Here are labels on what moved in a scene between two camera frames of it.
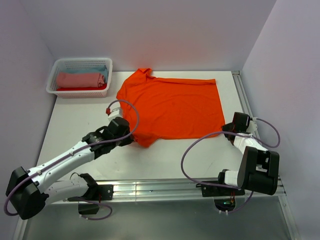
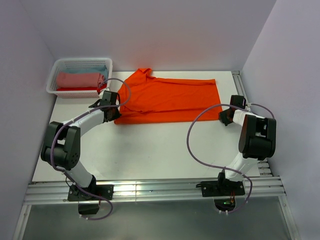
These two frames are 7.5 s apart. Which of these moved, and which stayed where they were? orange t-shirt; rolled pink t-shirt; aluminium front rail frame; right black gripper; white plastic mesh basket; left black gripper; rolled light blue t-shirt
Moved: orange t-shirt; right black gripper; left black gripper
Stayed: rolled light blue t-shirt; aluminium front rail frame; white plastic mesh basket; rolled pink t-shirt
